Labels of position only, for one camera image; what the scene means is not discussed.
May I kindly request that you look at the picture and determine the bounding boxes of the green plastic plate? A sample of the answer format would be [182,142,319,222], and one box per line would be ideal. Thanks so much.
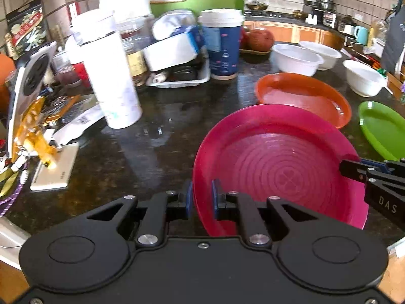
[358,101,404,161]

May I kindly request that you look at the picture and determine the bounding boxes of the blue paper cup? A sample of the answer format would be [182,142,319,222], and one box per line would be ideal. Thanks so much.
[198,8,244,81]

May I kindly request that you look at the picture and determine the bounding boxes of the white tray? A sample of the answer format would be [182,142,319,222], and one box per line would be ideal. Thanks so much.
[146,59,211,89]

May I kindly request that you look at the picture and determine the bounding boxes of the white ribbed plastic bowl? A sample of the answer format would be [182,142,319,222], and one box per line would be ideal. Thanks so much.
[342,60,387,98]

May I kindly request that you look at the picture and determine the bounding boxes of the magenta plastic plate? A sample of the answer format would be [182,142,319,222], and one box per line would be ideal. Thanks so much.
[192,104,369,237]

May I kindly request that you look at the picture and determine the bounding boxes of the brown glass jar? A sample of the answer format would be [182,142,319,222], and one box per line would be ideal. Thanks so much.
[117,16,151,90]

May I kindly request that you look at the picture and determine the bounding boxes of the orange plastic plate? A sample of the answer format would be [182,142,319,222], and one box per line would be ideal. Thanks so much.
[255,73,352,129]

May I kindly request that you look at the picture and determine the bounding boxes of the red yellow apple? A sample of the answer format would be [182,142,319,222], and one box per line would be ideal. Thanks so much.
[248,29,275,51]

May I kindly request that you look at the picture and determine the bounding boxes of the teal electric kettle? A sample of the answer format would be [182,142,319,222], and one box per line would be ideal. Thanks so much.
[354,25,369,45]

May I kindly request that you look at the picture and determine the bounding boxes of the fruit tray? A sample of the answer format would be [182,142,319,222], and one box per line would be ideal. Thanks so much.
[239,49,271,56]

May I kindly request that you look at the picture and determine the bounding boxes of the white plastic bowl far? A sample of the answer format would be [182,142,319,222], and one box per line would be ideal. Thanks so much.
[299,41,342,71]

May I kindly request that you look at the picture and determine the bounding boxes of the white plastic bowl middle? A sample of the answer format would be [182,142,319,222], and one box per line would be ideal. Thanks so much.
[272,44,324,77]

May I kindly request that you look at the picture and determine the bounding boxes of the white tall bottle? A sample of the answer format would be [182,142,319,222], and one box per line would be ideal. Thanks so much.
[71,9,142,129]

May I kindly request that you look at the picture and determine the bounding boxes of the dark hanging apron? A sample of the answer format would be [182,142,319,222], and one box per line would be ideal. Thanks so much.
[380,5,404,73]

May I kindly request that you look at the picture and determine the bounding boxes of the green cutting board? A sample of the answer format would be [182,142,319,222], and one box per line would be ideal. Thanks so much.
[150,0,244,18]

